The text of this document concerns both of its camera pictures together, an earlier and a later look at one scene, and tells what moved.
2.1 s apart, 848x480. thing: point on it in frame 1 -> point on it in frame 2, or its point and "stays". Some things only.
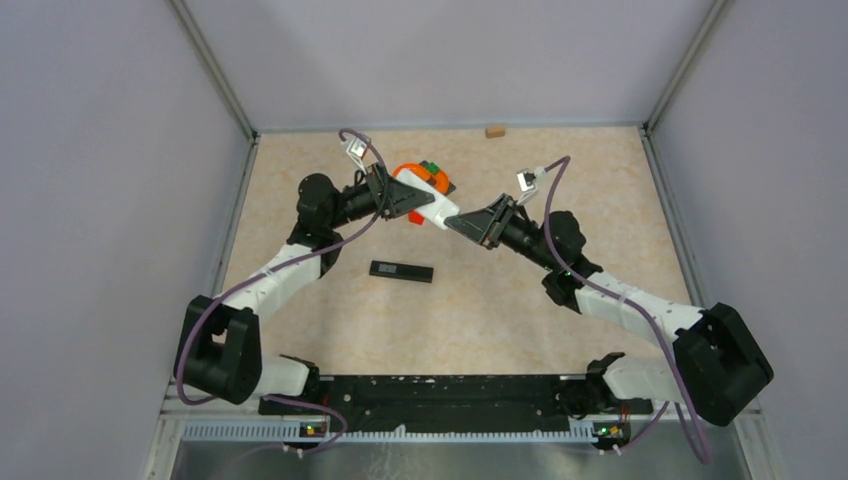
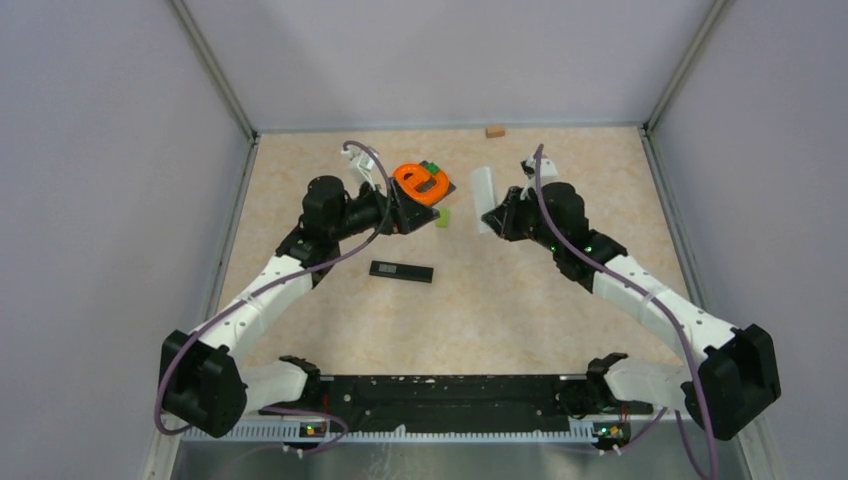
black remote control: x=410 y=272 stays
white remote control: x=440 y=209 -> x=483 y=190
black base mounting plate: x=385 y=403 stays
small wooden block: x=494 y=131 stays
